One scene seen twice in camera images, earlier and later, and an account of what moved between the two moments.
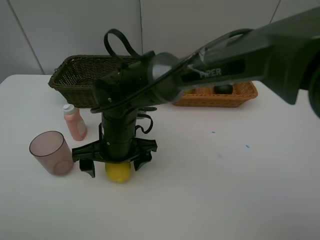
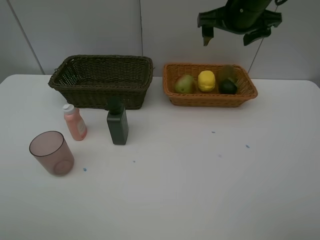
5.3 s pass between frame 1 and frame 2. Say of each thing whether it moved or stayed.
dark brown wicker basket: stayed
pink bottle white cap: stayed
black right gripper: moved
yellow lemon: moved
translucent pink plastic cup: stayed
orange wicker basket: stayed
